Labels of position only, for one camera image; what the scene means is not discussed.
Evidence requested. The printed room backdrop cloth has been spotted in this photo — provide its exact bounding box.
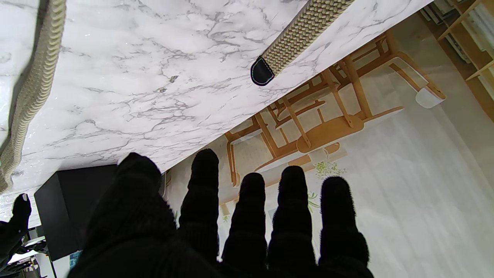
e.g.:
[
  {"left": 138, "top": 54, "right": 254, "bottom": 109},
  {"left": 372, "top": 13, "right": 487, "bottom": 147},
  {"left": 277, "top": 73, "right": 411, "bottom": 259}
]
[{"left": 162, "top": 0, "right": 494, "bottom": 278}]

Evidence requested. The black belt storage box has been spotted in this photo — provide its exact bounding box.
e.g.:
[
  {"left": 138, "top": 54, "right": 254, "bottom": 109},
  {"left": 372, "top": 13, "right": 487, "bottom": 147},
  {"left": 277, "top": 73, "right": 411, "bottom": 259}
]
[{"left": 34, "top": 164, "right": 167, "bottom": 262}]

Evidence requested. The beige woven belt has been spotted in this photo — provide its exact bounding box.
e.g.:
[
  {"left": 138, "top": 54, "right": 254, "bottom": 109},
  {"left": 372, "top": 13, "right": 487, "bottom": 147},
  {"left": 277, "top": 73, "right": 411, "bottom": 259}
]
[{"left": 0, "top": 0, "right": 355, "bottom": 195}]

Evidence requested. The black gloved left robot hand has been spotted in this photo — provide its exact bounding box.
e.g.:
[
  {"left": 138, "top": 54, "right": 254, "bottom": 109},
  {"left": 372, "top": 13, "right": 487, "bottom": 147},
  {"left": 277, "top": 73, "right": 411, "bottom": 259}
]
[{"left": 68, "top": 148, "right": 375, "bottom": 278}]

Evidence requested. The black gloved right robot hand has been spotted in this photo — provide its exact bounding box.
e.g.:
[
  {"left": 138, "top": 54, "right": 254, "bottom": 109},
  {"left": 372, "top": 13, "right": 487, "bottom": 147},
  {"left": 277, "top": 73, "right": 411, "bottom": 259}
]
[{"left": 0, "top": 193, "right": 32, "bottom": 273}]

